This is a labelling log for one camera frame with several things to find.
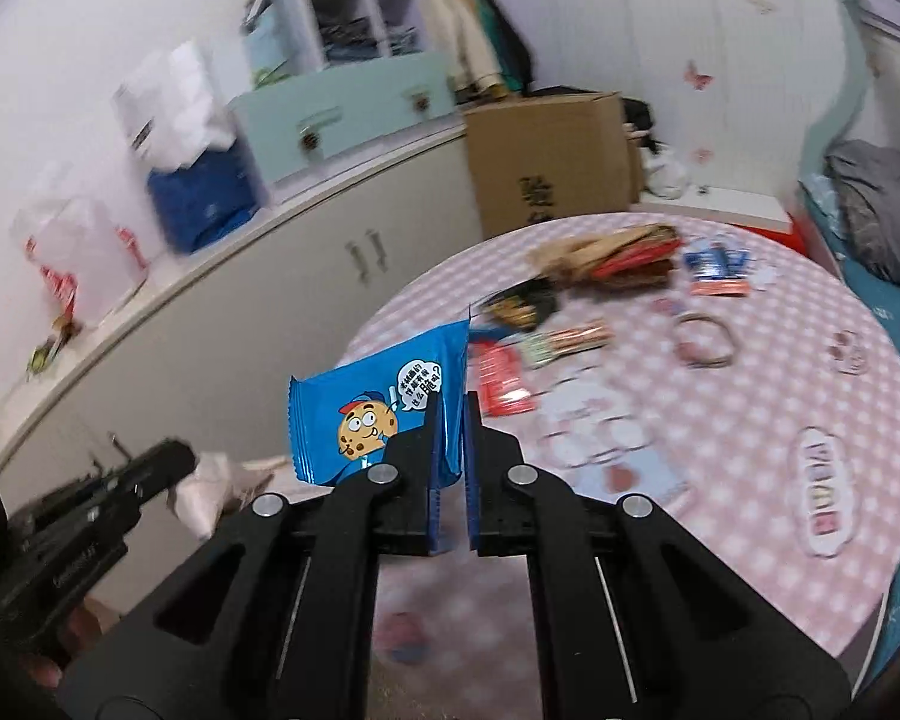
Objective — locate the brown cardboard box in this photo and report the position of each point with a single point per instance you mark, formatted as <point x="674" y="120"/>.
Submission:
<point x="547" y="165"/>

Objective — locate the white cubby shelf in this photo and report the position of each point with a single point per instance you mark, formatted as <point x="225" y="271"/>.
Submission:
<point x="345" y="15"/>

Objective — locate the white cabinet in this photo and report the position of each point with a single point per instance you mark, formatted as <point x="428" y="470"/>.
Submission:
<point x="232" y="330"/>

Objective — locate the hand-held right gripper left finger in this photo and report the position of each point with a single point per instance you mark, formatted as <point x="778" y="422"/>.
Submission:
<point x="418" y="499"/>

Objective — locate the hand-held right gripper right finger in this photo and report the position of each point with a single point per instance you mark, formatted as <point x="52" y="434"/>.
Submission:
<point x="471" y="480"/>

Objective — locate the white crumpled bag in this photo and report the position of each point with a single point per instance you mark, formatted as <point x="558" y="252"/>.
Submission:
<point x="214" y="484"/>

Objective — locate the blue cookie snack packet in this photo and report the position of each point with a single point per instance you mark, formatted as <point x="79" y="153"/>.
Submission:
<point x="360" y="401"/>

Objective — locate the dark green hanging garment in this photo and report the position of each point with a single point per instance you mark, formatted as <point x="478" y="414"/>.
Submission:
<point x="506" y="37"/>

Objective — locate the red brown snack packet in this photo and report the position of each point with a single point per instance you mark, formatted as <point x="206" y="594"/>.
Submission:
<point x="630" y="276"/>

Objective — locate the small white plastic bag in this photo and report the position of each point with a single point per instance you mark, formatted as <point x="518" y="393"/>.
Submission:
<point x="664" y="171"/>

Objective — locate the light blue drawer box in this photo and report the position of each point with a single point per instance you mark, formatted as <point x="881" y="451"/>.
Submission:
<point x="345" y="116"/>

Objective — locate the long striped wrapper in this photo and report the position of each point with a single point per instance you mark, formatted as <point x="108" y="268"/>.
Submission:
<point x="570" y="339"/>

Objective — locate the clear red-printed plastic bag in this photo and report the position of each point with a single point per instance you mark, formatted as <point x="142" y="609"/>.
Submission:
<point x="82" y="255"/>

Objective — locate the blue white packet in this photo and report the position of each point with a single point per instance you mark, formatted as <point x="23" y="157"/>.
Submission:
<point x="714" y="266"/>

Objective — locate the beige hanging garment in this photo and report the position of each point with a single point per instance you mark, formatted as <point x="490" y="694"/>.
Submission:
<point x="457" y="30"/>

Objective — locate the brown and red packets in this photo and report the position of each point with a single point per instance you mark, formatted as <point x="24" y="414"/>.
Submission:
<point x="592" y="246"/>

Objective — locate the grey blanket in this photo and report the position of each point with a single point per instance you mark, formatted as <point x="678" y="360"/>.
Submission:
<point x="881" y="202"/>

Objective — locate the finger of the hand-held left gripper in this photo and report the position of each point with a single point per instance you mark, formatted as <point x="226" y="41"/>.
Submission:
<point x="150" y="469"/>

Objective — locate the dark snack wrapper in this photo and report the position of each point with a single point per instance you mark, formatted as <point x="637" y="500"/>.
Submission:
<point x="521" y="306"/>

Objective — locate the pink checked tablecloth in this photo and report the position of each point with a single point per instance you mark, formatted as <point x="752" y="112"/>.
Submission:
<point x="757" y="405"/>

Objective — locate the person's left hand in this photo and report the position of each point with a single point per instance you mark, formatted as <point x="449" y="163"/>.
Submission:
<point x="49" y="667"/>

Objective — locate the light blue bed headboard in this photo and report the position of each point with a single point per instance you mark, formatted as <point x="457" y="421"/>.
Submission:
<point x="847" y="30"/>

